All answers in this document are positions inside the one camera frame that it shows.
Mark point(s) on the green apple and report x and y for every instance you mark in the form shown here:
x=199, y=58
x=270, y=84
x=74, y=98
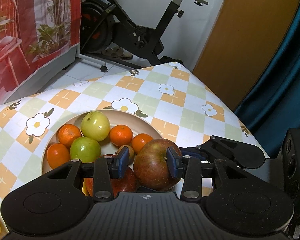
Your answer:
x=95, y=126
x=85, y=150

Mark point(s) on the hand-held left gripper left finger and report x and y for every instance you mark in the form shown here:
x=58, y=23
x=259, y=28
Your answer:
x=123, y=162

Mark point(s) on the brown wooden door panel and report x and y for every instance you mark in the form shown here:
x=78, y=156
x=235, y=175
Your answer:
x=240, y=42

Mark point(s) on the printed backdrop cloth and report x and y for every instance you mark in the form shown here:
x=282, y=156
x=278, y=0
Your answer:
x=27, y=17

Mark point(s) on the beige plate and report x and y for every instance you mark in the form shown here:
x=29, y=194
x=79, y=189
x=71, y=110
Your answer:
x=122, y=118

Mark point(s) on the small tangerine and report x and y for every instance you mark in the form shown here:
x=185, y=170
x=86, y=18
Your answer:
x=58, y=156
x=120, y=135
x=141, y=142
x=69, y=135

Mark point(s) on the checkered flower tablecloth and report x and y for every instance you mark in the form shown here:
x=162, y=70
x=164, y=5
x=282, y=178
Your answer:
x=165, y=105

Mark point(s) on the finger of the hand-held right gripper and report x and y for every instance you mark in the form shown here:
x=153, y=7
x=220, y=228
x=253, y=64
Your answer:
x=145, y=189
x=190, y=150

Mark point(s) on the black exercise bike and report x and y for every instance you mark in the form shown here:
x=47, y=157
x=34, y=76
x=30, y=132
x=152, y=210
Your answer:
x=102, y=27

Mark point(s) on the brown kiwi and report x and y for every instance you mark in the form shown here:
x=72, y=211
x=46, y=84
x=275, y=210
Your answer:
x=131, y=152

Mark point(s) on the white metal floor bar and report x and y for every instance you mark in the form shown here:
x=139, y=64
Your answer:
x=95, y=61

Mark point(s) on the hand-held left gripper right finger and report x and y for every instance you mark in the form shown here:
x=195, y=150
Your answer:
x=172, y=163

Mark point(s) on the brown sandal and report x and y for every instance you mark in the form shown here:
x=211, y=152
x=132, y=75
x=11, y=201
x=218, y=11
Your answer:
x=126, y=56
x=110, y=52

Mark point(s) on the brownish red apple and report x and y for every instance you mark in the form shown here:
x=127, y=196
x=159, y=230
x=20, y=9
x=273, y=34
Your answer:
x=150, y=165

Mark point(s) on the teal curtain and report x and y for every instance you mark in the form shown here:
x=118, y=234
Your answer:
x=285, y=80

